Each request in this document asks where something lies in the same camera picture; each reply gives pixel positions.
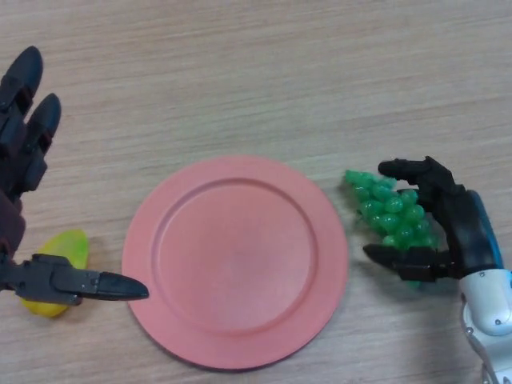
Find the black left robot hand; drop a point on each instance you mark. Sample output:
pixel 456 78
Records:
pixel 12 160

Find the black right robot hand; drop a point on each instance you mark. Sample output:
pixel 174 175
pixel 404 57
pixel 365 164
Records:
pixel 468 228

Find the green grapes bunch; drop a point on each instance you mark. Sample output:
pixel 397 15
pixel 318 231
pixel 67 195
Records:
pixel 394 224

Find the pink round plate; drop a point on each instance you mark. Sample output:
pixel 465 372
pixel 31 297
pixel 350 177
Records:
pixel 240 272

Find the yellow starfruit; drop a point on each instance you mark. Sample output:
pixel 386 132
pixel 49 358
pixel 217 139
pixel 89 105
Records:
pixel 68 244

